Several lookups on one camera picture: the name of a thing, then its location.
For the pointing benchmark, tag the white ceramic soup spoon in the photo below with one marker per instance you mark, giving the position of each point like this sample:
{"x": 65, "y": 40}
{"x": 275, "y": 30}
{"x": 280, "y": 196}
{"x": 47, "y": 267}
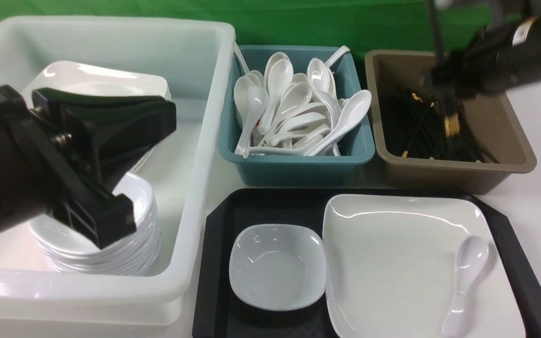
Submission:
{"x": 470, "y": 260}

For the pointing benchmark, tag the green cloth backdrop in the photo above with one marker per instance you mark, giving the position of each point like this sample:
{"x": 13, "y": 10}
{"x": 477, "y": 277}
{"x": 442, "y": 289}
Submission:
{"x": 362, "y": 25}

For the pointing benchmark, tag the stack of small white bowls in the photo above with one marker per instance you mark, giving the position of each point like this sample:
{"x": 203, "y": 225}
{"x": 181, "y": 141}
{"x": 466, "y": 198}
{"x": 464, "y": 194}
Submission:
{"x": 67, "y": 251}

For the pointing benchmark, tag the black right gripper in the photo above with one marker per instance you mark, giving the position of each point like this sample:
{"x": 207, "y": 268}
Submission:
{"x": 493, "y": 62}

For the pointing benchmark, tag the white spoon top right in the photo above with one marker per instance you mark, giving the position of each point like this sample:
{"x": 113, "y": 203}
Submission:
{"x": 318, "y": 75}

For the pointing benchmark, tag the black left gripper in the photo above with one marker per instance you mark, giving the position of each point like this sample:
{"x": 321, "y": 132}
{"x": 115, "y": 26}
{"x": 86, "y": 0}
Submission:
{"x": 67, "y": 164}

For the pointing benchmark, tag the black plastic serving tray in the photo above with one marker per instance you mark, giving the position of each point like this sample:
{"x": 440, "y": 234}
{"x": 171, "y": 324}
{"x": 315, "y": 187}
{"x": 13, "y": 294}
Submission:
{"x": 218, "y": 312}

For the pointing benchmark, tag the white square rice plate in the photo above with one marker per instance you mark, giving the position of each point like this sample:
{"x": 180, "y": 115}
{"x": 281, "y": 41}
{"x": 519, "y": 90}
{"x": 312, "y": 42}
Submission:
{"x": 391, "y": 263}

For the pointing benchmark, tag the stack of white square plates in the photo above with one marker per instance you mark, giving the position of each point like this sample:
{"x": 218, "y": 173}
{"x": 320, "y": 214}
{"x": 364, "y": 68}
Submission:
{"x": 91, "y": 80}

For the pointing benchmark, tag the brown plastic chopstick bin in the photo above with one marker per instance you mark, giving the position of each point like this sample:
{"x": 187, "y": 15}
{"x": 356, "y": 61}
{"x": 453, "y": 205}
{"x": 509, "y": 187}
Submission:
{"x": 492, "y": 121}

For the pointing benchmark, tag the small white square bowl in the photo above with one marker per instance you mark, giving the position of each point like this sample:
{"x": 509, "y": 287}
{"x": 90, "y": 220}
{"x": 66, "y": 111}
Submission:
{"x": 278, "y": 267}

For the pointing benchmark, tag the pile of black chopsticks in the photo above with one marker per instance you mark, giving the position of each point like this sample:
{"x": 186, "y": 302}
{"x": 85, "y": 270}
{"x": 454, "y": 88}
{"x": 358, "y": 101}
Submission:
{"x": 413, "y": 127}

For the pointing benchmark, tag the large white plastic tub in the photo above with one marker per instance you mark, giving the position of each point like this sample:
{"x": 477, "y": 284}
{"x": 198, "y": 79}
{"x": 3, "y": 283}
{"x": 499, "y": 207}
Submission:
{"x": 195, "y": 58}

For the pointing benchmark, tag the black chopstick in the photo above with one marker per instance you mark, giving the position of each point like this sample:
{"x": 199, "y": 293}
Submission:
{"x": 447, "y": 103}

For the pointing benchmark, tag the white spoon left upright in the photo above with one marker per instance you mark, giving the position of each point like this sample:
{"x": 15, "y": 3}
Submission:
{"x": 253, "y": 100}

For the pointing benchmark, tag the white spoon centre tall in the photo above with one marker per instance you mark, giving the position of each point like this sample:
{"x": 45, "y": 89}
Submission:
{"x": 280, "y": 76}

